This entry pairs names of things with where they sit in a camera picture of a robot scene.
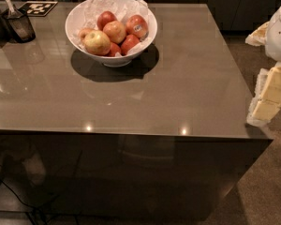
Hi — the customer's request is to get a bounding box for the black fiducial marker card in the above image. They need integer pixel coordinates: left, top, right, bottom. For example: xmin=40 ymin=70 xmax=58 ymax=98
xmin=20 ymin=1 xmax=57 ymax=17

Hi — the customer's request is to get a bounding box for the yellow-red apple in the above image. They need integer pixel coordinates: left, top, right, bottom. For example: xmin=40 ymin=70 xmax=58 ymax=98
xmin=103 ymin=21 xmax=126 ymax=44
xmin=83 ymin=30 xmax=111 ymax=55

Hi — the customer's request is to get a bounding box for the small red bottom apple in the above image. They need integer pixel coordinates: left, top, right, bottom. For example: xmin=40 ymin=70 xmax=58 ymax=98
xmin=107 ymin=42 xmax=121 ymax=57

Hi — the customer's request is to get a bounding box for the red lower right apple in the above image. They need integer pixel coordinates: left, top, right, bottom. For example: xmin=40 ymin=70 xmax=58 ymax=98
xmin=121 ymin=35 xmax=140 ymax=55

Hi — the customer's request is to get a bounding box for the black floor cable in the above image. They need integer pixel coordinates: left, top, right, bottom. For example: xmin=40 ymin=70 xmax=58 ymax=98
xmin=0 ymin=159 xmax=82 ymax=225

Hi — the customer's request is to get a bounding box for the yellow-red front apple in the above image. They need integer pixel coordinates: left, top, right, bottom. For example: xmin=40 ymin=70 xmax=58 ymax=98
xmin=83 ymin=30 xmax=111 ymax=55

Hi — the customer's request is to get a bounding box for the small pale left apple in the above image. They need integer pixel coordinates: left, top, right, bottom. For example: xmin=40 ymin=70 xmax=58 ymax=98
xmin=79 ymin=27 xmax=93 ymax=42

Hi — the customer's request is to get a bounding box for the white ceramic bowl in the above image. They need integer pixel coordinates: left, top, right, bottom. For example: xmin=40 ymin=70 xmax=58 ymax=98
xmin=65 ymin=1 xmax=157 ymax=68

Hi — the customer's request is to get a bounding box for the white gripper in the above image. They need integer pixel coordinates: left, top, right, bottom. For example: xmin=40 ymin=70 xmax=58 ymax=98
xmin=245 ymin=6 xmax=281 ymax=127

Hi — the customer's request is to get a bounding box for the dark red back apple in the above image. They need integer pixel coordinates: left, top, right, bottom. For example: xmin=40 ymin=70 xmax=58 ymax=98
xmin=96 ymin=11 xmax=117 ymax=30

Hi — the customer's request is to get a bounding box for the yellow-red centre apple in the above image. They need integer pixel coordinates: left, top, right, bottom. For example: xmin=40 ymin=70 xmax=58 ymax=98
xmin=103 ymin=21 xmax=126 ymax=44

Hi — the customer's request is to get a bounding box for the red apple with sticker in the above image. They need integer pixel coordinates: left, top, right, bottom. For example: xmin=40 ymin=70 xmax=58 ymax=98
xmin=126 ymin=15 xmax=148 ymax=39

